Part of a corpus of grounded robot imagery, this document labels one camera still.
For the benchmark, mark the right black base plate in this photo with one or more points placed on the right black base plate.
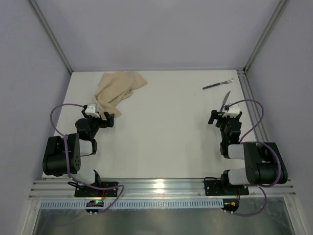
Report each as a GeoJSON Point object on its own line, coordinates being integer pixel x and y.
{"type": "Point", "coordinates": [222, 187]}

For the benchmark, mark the beige cloth napkin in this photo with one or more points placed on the beige cloth napkin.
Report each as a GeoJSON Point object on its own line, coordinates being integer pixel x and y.
{"type": "Point", "coordinates": [115, 87]}

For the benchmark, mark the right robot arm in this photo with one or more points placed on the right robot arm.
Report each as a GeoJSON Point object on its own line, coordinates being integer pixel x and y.
{"type": "Point", "coordinates": [263, 162]}

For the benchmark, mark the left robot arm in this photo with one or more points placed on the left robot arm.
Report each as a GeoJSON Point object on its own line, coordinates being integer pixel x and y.
{"type": "Point", "coordinates": [62, 155]}

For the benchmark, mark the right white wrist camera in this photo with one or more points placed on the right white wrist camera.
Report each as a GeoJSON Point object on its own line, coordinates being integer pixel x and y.
{"type": "Point", "coordinates": [231, 111]}

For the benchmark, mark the right aluminium frame post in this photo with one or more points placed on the right aluminium frame post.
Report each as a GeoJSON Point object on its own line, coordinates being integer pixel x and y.
{"type": "Point", "coordinates": [274, 18]}

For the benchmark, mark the aluminium frame post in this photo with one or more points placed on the aluminium frame post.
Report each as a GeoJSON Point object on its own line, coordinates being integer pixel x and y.
{"type": "Point", "coordinates": [47, 29]}
{"type": "Point", "coordinates": [274, 18]}

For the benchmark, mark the slotted grey cable duct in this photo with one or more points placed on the slotted grey cable duct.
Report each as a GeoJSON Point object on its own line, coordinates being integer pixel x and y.
{"type": "Point", "coordinates": [191, 203]}

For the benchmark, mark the aluminium front rail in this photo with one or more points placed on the aluminium front rail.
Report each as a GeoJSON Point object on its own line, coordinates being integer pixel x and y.
{"type": "Point", "coordinates": [156, 188]}

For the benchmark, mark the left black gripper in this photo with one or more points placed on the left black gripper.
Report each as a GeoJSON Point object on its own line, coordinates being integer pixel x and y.
{"type": "Point", "coordinates": [101, 120]}

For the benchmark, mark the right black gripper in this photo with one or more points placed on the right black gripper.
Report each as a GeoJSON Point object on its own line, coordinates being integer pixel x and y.
{"type": "Point", "coordinates": [222, 119]}

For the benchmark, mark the green handled knife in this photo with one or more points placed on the green handled knife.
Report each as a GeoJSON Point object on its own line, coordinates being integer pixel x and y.
{"type": "Point", "coordinates": [225, 100]}

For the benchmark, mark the right controller board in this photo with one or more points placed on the right controller board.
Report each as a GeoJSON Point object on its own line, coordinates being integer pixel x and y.
{"type": "Point", "coordinates": [230, 205]}

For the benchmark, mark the left aluminium frame post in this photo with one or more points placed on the left aluminium frame post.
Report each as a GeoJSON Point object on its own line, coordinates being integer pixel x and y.
{"type": "Point", "coordinates": [47, 29]}

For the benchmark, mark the aluminium right side rail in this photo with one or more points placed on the aluminium right side rail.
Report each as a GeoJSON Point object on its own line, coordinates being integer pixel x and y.
{"type": "Point", "coordinates": [254, 110]}

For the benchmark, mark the aluminium rail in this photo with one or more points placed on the aluminium rail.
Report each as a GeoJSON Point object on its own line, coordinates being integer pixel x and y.
{"type": "Point", "coordinates": [156, 188]}
{"type": "Point", "coordinates": [254, 110]}

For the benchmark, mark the controller board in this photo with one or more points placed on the controller board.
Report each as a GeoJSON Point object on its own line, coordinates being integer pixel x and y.
{"type": "Point", "coordinates": [94, 206]}
{"type": "Point", "coordinates": [230, 205]}

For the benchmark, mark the green handled fork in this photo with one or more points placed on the green handled fork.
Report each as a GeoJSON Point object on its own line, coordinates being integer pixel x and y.
{"type": "Point", "coordinates": [220, 83]}

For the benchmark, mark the left controller board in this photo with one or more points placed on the left controller board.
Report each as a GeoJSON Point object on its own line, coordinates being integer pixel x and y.
{"type": "Point", "coordinates": [94, 206]}

